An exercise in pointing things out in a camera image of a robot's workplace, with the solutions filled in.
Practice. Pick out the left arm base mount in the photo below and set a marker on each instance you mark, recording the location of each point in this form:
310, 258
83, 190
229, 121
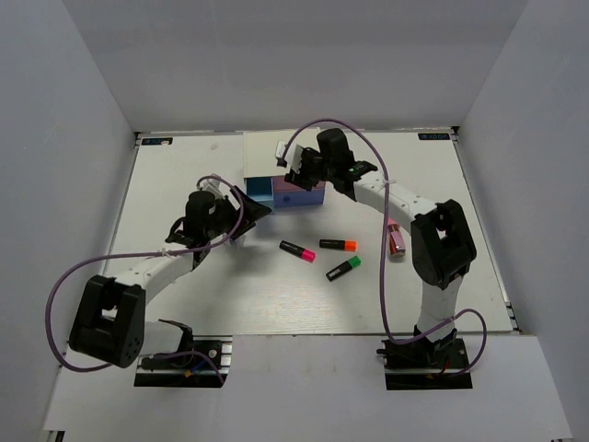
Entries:
189, 371

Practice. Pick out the purple-blue wide drawer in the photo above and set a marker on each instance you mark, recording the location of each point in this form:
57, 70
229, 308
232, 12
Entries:
298, 198

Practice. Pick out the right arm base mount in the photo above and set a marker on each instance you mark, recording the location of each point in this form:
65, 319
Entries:
410, 367

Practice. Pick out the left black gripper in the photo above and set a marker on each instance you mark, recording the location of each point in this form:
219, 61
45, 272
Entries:
253, 213

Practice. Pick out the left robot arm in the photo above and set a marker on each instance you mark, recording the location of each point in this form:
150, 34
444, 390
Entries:
110, 323

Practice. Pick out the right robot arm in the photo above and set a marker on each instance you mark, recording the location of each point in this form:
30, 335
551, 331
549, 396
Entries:
441, 245

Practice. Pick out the pink lid clear stationery case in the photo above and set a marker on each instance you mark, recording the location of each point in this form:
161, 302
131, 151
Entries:
396, 243

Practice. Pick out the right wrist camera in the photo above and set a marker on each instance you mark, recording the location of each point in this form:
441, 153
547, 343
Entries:
289, 157

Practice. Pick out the orange cap highlighter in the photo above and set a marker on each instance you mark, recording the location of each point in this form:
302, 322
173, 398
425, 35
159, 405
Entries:
338, 244

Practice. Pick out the white drawer cabinet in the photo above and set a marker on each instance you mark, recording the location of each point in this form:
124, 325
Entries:
259, 153

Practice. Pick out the light blue small drawer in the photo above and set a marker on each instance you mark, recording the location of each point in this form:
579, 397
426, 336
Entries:
260, 189

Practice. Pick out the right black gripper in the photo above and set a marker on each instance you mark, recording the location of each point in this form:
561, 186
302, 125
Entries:
300, 178

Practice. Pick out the green cap highlighter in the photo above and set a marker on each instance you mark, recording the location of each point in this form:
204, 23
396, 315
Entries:
343, 268

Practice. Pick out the blue corner label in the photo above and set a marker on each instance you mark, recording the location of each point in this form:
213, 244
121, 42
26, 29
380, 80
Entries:
434, 136
157, 141

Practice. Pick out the pink cap highlighter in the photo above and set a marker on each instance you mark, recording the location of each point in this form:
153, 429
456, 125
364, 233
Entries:
297, 251

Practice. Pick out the right blue corner label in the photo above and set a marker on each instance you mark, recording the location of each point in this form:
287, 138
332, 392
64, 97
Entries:
434, 136

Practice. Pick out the pink drawer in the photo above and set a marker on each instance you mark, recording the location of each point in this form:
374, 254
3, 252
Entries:
279, 184

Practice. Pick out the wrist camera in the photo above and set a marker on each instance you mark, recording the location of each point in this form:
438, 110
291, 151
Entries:
212, 183
289, 157

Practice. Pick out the left blue corner label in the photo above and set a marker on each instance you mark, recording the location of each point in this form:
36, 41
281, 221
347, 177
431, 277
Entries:
157, 141

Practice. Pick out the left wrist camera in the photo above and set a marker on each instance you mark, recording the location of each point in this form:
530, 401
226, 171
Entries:
212, 183

